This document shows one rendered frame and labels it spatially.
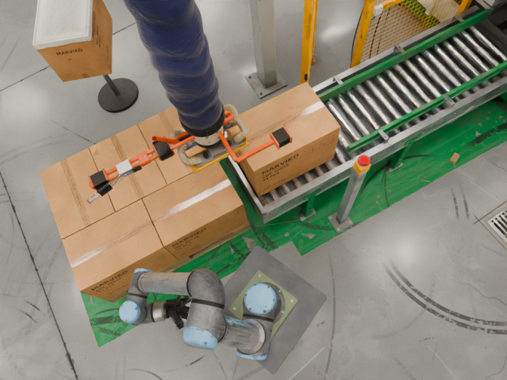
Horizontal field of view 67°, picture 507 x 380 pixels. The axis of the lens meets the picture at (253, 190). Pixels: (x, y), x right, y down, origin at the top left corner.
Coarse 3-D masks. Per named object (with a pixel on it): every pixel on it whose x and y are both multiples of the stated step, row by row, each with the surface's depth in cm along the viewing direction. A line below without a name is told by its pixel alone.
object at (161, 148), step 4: (152, 144) 196; (156, 144) 198; (160, 144) 197; (164, 144) 197; (168, 144) 196; (156, 148) 197; (160, 148) 197; (164, 148) 196; (168, 148) 196; (156, 152) 194; (160, 152) 195; (164, 152) 194; (168, 152) 195; (172, 152) 198; (160, 156) 194; (164, 156) 197; (168, 156) 197; (160, 160) 198
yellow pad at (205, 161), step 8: (232, 136) 210; (232, 144) 208; (240, 144) 208; (248, 144) 208; (200, 152) 208; (208, 152) 207; (224, 152) 206; (208, 160) 205; (216, 160) 206; (192, 168) 205; (200, 168) 204
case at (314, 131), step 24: (288, 96) 244; (312, 96) 242; (264, 120) 238; (288, 120) 237; (312, 120) 235; (288, 144) 230; (312, 144) 233; (264, 168) 228; (288, 168) 246; (312, 168) 266; (264, 192) 260
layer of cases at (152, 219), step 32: (128, 128) 293; (160, 128) 291; (64, 160) 286; (96, 160) 284; (64, 192) 276; (128, 192) 271; (160, 192) 269; (192, 192) 267; (224, 192) 265; (64, 224) 266; (96, 224) 264; (128, 224) 262; (160, 224) 260; (192, 224) 258; (224, 224) 274; (96, 256) 255; (128, 256) 253; (160, 256) 265; (96, 288) 255
